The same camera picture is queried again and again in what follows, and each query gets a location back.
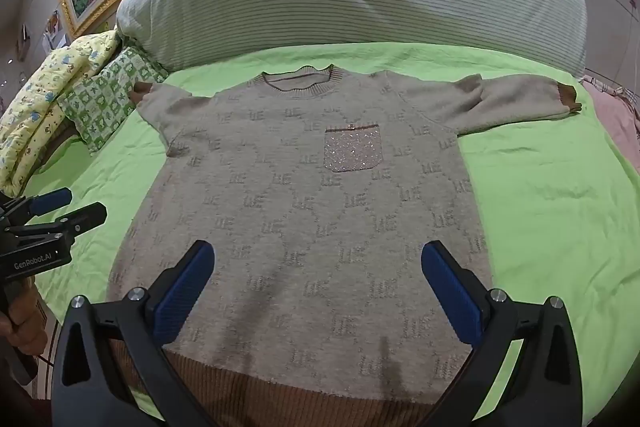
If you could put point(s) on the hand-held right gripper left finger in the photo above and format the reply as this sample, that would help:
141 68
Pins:
185 289

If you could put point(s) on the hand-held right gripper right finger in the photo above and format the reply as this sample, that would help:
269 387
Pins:
450 292

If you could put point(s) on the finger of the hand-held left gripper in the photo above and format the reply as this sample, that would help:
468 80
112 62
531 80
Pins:
85 217
50 201

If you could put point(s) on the beige knit sweater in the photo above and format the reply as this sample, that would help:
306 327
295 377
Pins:
320 207

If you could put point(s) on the person's left hand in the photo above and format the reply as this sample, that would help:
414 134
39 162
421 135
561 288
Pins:
27 317

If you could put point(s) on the yellow printed quilt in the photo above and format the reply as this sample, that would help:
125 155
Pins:
35 97

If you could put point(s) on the green checked pillow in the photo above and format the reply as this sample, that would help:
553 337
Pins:
110 92

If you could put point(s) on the green bed sheet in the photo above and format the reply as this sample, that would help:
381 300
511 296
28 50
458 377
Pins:
550 207

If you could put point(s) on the pink cloth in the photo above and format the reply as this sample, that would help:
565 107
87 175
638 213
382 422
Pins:
615 107

